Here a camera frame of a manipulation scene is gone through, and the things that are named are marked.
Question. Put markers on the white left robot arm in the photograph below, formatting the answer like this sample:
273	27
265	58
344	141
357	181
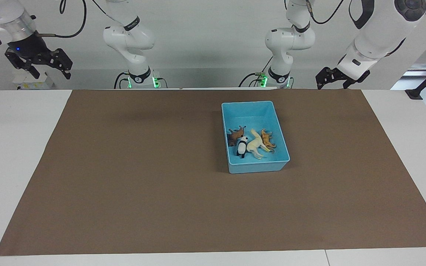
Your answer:
375	40

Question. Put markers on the orange tiger toy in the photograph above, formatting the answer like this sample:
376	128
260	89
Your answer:
268	139

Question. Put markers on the cream white horse toy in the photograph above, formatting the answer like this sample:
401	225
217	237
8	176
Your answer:
255	143

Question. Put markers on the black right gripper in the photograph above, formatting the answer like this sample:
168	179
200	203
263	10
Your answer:
26	51

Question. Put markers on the black white panda toy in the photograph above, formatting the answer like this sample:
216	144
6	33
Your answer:
242	147

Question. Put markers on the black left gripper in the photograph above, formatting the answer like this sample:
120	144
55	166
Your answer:
333	74

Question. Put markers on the green lit base connector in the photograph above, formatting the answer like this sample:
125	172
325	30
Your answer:
156	82
262	80

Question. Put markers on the brown lion toy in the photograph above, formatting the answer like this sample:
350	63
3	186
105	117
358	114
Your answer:
233	136

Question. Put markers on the green lit right base connector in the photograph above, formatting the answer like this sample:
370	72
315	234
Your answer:
156	82

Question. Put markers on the grey metal window rail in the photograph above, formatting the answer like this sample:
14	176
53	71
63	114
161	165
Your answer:
418	72

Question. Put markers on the blue plastic storage box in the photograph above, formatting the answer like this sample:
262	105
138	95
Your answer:
264	164

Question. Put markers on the brown table mat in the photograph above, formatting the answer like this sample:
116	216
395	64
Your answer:
198	214

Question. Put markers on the green lit left base connector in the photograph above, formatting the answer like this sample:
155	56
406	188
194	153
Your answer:
262	80

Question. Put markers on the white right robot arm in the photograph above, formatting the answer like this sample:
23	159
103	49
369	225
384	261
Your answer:
128	37

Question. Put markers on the white box with yellow label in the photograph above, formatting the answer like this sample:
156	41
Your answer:
44	84

